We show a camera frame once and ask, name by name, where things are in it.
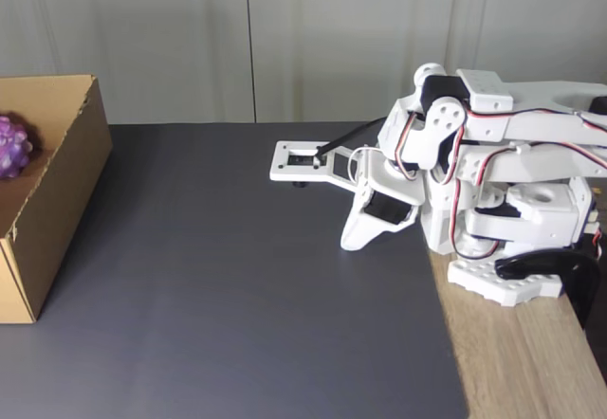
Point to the grey cabinet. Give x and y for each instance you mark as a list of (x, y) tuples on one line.
[(142, 35)]

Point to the pink purple bumpy ball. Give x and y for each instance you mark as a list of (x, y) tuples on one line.
[(12, 149)]

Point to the black table clamp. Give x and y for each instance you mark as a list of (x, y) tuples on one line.
[(578, 286)]

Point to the brown cardboard box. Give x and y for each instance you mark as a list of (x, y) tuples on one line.
[(71, 201)]

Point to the dark grey mat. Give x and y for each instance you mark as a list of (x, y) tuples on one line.
[(261, 319)]

